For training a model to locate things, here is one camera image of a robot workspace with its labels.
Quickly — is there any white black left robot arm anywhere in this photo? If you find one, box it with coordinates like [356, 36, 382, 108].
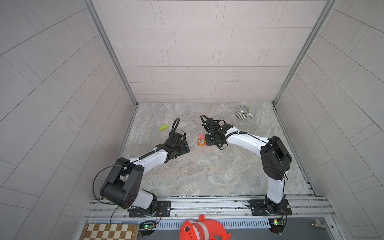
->
[100, 130, 190, 217]

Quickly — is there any wooden chessboard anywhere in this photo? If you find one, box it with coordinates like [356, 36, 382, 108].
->
[80, 224, 139, 240]

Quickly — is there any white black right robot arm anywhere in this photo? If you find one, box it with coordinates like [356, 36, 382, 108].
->
[200, 115, 293, 216]

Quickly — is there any aluminium corner post right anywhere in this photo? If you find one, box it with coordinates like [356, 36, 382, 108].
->
[273, 0, 338, 106]

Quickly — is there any red shark plush toy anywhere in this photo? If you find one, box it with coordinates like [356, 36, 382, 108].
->
[179, 215, 231, 240]

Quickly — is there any lime green long block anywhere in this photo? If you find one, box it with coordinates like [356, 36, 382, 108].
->
[159, 124, 169, 132]

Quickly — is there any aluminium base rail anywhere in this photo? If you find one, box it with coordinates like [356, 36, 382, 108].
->
[83, 195, 335, 223]

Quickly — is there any striped ceramic mug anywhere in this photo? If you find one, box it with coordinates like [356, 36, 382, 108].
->
[236, 106, 254, 120]

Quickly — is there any red wooden block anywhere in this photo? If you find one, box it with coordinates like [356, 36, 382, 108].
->
[198, 141, 207, 147]

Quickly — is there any right controller circuit board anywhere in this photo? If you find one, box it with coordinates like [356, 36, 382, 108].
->
[268, 219, 286, 234]

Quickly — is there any aluminium corner post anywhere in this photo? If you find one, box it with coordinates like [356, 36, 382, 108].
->
[273, 0, 338, 106]
[84, 0, 139, 108]

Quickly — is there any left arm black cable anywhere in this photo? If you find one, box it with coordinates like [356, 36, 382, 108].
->
[92, 117, 188, 224]

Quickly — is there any left controller circuit board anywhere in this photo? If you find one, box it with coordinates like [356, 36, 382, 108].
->
[139, 221, 157, 237]

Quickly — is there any aluminium corner post left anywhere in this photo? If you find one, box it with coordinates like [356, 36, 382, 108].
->
[84, 0, 139, 108]

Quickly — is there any controller circuit board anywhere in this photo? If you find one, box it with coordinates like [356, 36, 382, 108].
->
[139, 221, 157, 237]
[268, 219, 286, 234]

